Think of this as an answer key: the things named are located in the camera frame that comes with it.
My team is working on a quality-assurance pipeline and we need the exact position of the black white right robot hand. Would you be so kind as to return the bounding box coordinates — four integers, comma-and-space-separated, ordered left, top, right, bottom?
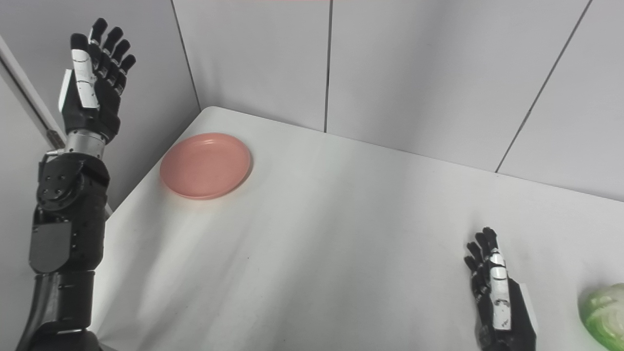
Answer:
464, 227, 539, 351

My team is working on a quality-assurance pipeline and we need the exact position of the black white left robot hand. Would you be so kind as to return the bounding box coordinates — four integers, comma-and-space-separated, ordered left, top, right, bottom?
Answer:
58, 18, 137, 144

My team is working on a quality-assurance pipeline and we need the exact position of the green white cabbage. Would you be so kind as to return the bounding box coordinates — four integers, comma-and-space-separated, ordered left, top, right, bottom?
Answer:
578, 284, 624, 351

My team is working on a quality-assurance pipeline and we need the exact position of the pink round plate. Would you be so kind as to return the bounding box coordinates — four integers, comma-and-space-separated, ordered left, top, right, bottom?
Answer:
159, 133, 252, 200

